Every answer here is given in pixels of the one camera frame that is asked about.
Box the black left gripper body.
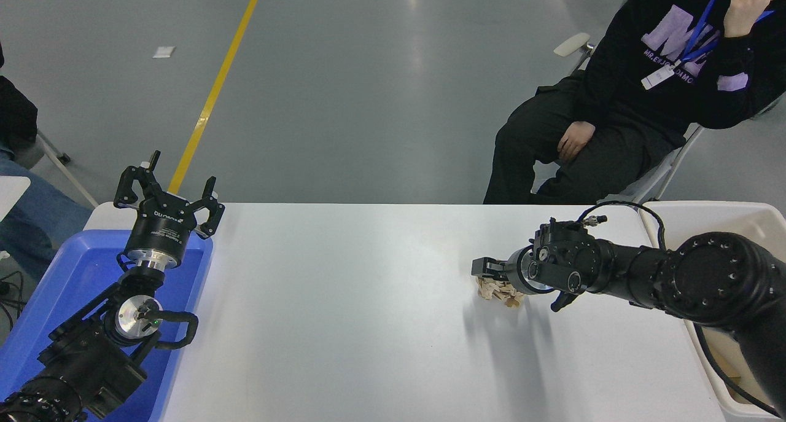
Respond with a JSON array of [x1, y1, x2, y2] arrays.
[[125, 193, 199, 266]]

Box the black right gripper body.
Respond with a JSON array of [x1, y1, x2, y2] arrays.
[[505, 246, 531, 291]]

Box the tan paper ball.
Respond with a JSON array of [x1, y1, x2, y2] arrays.
[[476, 276, 526, 309]]

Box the person's right hand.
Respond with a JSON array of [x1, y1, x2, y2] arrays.
[[558, 121, 596, 165]]

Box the person's left hand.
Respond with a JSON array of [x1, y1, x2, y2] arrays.
[[723, 0, 772, 39]]

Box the grey metal chair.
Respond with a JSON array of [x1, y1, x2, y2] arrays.
[[15, 130, 99, 209]]

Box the blue plastic tray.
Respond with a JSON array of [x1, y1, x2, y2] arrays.
[[0, 229, 214, 422]]

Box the person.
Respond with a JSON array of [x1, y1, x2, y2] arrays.
[[483, 0, 786, 205], [0, 41, 93, 281]]

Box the small white table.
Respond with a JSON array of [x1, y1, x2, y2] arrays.
[[0, 176, 31, 223]]

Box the large pale plastic bin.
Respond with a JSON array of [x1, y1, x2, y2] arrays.
[[639, 201, 786, 421]]

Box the black floor cable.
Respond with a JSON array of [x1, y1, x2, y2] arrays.
[[0, 268, 26, 330]]

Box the blue lanyard with white badge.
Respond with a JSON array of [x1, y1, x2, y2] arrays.
[[641, 0, 776, 91]]

